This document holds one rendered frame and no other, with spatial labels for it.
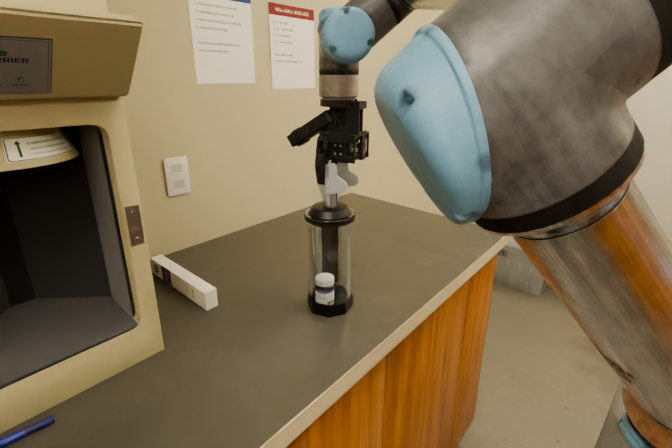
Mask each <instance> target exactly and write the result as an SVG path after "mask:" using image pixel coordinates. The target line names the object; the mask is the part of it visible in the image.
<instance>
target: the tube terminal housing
mask: <svg viewBox="0 0 672 448"><path fill-rule="evenodd" d="M6 1H15V2H23V3H32V4H40V5H49V6H57V7H66V8H75V9H83V10H92V11H100V12H108V7H107V1H106V0H6ZM81 125H91V126H95V127H97V128H98V129H99V130H100V131H101V133H102V137H103V142H104V147H105V153H106V158H107V163H108V169H109V174H110V179H111V185H112V190H113V195H114V201H115V206H116V211H117V216H118V222H119V227H120V232H121V238H122V243H123V248H124V254H125V259H126V264H127V270H128V275H129V280H130V286H131V291H132V296H133V302H134V307H135V315H134V317H132V316H131V315H130V314H129V313H128V312H127V311H126V310H125V309H124V308H123V307H122V306H121V307H122V308H123V309H124V310H125V311H126V312H127V313H128V314H129V315H130V316H131V317H132V318H133V319H134V320H135V321H136V322H137V323H138V326H137V327H136V328H134V329H133V330H131V331H128V332H126V333H124V334H122V335H120V336H117V337H115V338H113V339H111V340H108V341H106V342H104V343H102V344H100V345H97V346H95V347H93V348H91V349H89V350H86V351H84V352H82V353H80V354H77V355H75V356H73V357H71V358H69V359H66V360H64V361H62V362H60V363H58V364H55V365H53V366H51V367H49V368H46V369H44V370H42V371H40V372H38V373H35V374H33V375H31V376H29V377H27V378H24V379H22V380H20V381H18V382H15V383H13V384H11V385H9V386H7V387H4V388H2V389H0V434H1V433H3V432H5V431H7V430H9V429H11V428H13V427H15V426H17V425H19V424H21V423H23V422H25V421H26V420H28V419H30V418H32V417H34V416H36V415H38V414H40V413H42V412H44V411H46V410H48V409H50V408H52V407H54V406H55V405H57V404H59V403H61V402H63V401H65V400H67V399H69V398H71V397H73V396H75V395H77V394H79V393H81V392H83V391H85V390H86V389H88V388H90V387H92V386H94V385H96V384H98V383H100V382H102V381H104V380H106V379H108V378H110V377H112V376H114V375H115V374H117V373H119V372H121V371H123V370H125V369H127V368H129V367H131V366H133V365H135V364H137V363H139V362H141V361H143V360H144V359H146V358H148V357H150V356H152V355H154V354H156V353H158V352H160V351H162V350H164V349H165V348H164V342H163V336H162V330H161V324H160V318H159V312H158V306H157V300H156V294H155V288H154V282H153V276H152V270H151V264H150V258H149V252H148V246H147V240H146V234H145V228H144V222H143V216H142V210H141V204H140V198H139V192H138V186H137V180H136V174H135V168H134V162H133V156H132V150H131V144H130V138H129V132H128V126H127V120H126V114H125V108H124V102H123V96H116V97H82V98H48V99H14V100H0V132H1V131H15V130H28V129H41V128H54V127H67V126H81ZM137 204H139V210H140V216H141V222H142V228H143V234H144V240H145V243H142V244H139V245H135V246H131V242H130V236H129V231H128V225H127V220H126V214H125V208H124V207H128V206H132V205H137Z"/></svg>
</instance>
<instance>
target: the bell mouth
mask: <svg viewBox="0 0 672 448"><path fill-rule="evenodd" d="M78 155H79V152H78V151H77V150H76V149H75V147H74V146H73V145H72V143H71V142H70V141H69V140H68V138H67V137H66V136H65V135H64V133H63V132H62V131H61V129H60V128H59V127H54V128H41V129H28V130H15V131H1V132H0V172H6V171H14V170H22V169H29V168H35V167H41V166H47V165H52V164H56V163H60V162H64V161H68V160H71V159H73V158H75V157H77V156H78Z"/></svg>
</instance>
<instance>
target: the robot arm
mask: <svg viewBox="0 0 672 448"><path fill-rule="evenodd" d="M415 9H433V10H445V11H444V12H443V13H441V14H440V15H439V16H438V17H437V18H436V19H435V20H433V21H432V22H431V23H430V24H426V25H424V26H422V27H420V28H419V29H418V30H417V31H416V32H415V33H414V35H413V37H412V40H411V41H410V42H409V43H408V44H407V45H406V46H405V47H404V48H403V49H402V50H401V51H400V52H399V53H398V54H397V55H396V56H395V57H393V58H392V59H391V60H390V61H389V62H388V63H387V64H386V65H385V66H384V67H383V68H382V70H381V71H380V73H379V74H378V76H377V79H376V82H375V86H374V98H375V103H376V107H377V110H378V112H379V115H380V117H381V119H382V122H383V124H384V126H385V128H386V130H387V132H388V134H389V136H390V137H391V139H392V141H393V143H394V144H395V146H396V148H397V150H398V151H399V153H400V155H401V156H402V158H403V160H404V161H405V163H406V164H407V166H408V167H409V169H410V171H411V172H412V174H413V175H414V177H415V178H416V179H417V180H418V181H419V183H420V184H421V186H422V187H423V189H424V191H425V192H426V194H427V195H428V196H429V198H430V199H431V200H432V201H433V203H434V204H435V205H436V206H437V208H438V209H439V210H440V211H441V212H442V213H443V214H444V215H445V216H446V217H447V218H448V219H449V220H450V221H451V222H453V223H455V224H458V225H463V224H466V223H468V222H475V223H476V224H477V225H478V226H479V227H480V228H482V229H483V230H484V231H487V232H489V233H492V234H495V235H501V236H512V237H513V238H514V239H515V241H516V242H517V243H518V245H519V246H520V247H521V249H522V250H523V251H524V253H525V254H526V255H527V256H528V258H529V259H530V260H531V262H532V263H533V264H534V266H535V267H536V268H537V270H538V271H539V272H540V274H541V275H542V276H543V278H544V279H545V280H546V282H547V283H548V284H549V286H550V287H551V288H552V290H553V291H554V292H555V294H556V295H557V296H558V297H559V299H560V300H561V301H562V303H563V304H564V305H565V307H566V308H567V309H568V311H569V312H570V313H571V315H572V316H573V317H574V319H575V320H576V321H577V323H578V324H579V325H580V327H581V328H582V329H583V331H584V332H585V333H586V335H587V336H588V337H589V339H590V340H591V341H592V343H593V344H594V345H595V347H596V348H597V349H598V350H599V352H600V353H601V355H602V356H603V357H604V358H605V360H606V361H607V362H608V364H609V365H610V366H611V368H612V369H613V370H614V372H615V373H616V374H617V375H618V377H619V378H620V379H621V381H622V382H623V384H622V398H623V403H624V407H625V410H626V411H625V412H624V413H623V415H622V418H620V419H619V420H618V421H617V428H618V431H619V432H620V434H621V435H622V437H623V438H624V439H625V440H626V442H627V443H628V444H629V445H630V446H631V448H672V242H671V240H670V238H669V237H668V235H667V233H666V232H665V230H664V228H663V227H662V225H661V223H660V222H659V220H658V218H657V217H656V215H655V213H654V212H653V210H652V208H651V207H650V205H649V203H648V202H647V200H646V198H645V197H644V195H643V193H642V192H641V190H640V188H639V187H638V185H637V183H636V182H635V180H634V177H635V175H636V174H637V173H638V171H639V169H640V168H641V166H642V164H643V161H644V158H645V156H646V144H645V141H644V138H643V135H642V133H641V132H640V130H639V128H638V126H637V125H636V123H635V121H634V119H633V117H632V115H631V114H630V112H629V110H628V108H627V106H626V101H627V99H629V98H630V97H631V96H633V95H634V94H635V93H636V92H638V91H639V90H640V89H642V88H643V87H644V86H645V85H646V84H648V83H649V82H650V81H651V80H652V79H654V78H655V77H656V76H658V75H659V74H660V73H662V72H663V71H664V70H666V69H667V68H668V67H670V66H671V65H672V0H349V1H348V2H347V3H346V4H345V5H344V6H343V7H329V8H326V9H323V10H321V11H320V13H319V24H318V27H317V31H318V38H319V96H320V97H322V99H320V106H323V107H330V109H329V110H325V111H324V112H322V113H321V114H319V115H318V116H316V117H315V118H313V119H312V120H310V121H309V122H307V123H306V124H305V125H303V126H302V127H299V128H296V129H295V130H293V131H292V132H291V134H290V135H288V136H287V139H288V140H289V142H290V144H291V146H292V147H294V146H298V147H299V146H302V145H305V144H306V143H307V142H309V141H310V139H311V138H312V137H314V136H315V135H317V134H318V133H319V136H318V139H317V146H316V157H315V172H316V178H317V183H318V186H319V190H320V192H321V195H322V198H323V200H324V202H325V205H326V206H327V207H330V194H336V202H338V200H339V196H340V193H343V192H345V191H346V190H347V187H349V186H355V185H357V184H358V182H359V178H358V176H357V175H355V174H353V173H352V172H350V170H349V163H353V164H355V160H364V159H365V157H369V131H366V130H364V131H363V109H366V108H367V101H357V99H355V97H358V95H359V61H360V60H362V59H363V58H364V57H366V56H367V54H368V53H369V52H370V50H371V48H372V47H373V46H375V45H376V44H377V43H378V42H379V41H380V40H381V39H382V38H384V37H385V36H386V35H387V34H388V33H389V32H390V31H391V30H393V29H394V28H395V27H396V26H397V25H398V24H399V23H401V22H402V21H403V20H404V19H405V18H406V17H407V16H408V15H410V14H411V13H412V12H413V11H414V10H415ZM366 139H367V151H366ZM329 160H331V163H329V164H328V161H329Z"/></svg>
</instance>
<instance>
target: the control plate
mask: <svg viewBox="0 0 672 448"><path fill-rule="evenodd" d="M52 46H53V39H45V38H29V37H14V36H0V48H4V49H7V50H8V51H9V55H7V56H0V95H2V94H48V93H51V89H52ZM19 75H22V76H25V80H24V82H20V81H18V80H16V76H19Z"/></svg>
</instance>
